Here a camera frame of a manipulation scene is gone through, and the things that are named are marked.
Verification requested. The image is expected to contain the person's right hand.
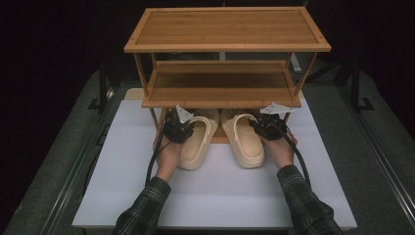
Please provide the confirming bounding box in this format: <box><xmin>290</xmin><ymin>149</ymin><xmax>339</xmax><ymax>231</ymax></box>
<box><xmin>263</xmin><ymin>131</ymin><xmax>299</xmax><ymax>170</ymax></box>

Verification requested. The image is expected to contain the black metal stand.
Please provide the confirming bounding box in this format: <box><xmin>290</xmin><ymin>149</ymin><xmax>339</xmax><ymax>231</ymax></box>
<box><xmin>349</xmin><ymin>63</ymin><xmax>376</xmax><ymax>114</ymax></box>
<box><xmin>87</xmin><ymin>60</ymin><xmax>115</xmax><ymax>113</ymax></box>

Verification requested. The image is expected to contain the cream clog shoe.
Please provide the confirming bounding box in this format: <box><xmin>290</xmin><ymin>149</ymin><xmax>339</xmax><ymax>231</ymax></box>
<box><xmin>219</xmin><ymin>109</ymin><xmax>266</xmax><ymax>169</ymax></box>
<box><xmin>177</xmin><ymin>109</ymin><xmax>220</xmax><ymax>171</ymax></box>

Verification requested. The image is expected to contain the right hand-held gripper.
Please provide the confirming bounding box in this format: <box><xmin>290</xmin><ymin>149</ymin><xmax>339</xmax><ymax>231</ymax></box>
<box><xmin>249</xmin><ymin>102</ymin><xmax>296</xmax><ymax>142</ymax></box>

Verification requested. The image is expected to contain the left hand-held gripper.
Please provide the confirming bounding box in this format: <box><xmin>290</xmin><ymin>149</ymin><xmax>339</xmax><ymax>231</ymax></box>
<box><xmin>162</xmin><ymin>104</ymin><xmax>196</xmax><ymax>145</ymax></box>

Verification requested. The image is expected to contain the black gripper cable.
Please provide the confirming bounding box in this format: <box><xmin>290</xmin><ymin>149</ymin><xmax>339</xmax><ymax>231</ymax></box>
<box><xmin>144</xmin><ymin>118</ymin><xmax>173</xmax><ymax>186</ymax></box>
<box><xmin>275</xmin><ymin>121</ymin><xmax>312</xmax><ymax>189</ymax></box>

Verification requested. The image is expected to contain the wooden shoe rack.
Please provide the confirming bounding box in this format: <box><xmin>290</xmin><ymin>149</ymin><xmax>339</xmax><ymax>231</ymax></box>
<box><xmin>123</xmin><ymin>6</ymin><xmax>333</xmax><ymax>145</ymax></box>

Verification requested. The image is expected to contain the person's left hand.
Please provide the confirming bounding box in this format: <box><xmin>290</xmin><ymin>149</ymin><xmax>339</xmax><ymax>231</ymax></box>
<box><xmin>153</xmin><ymin>134</ymin><xmax>184</xmax><ymax>183</ymax></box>

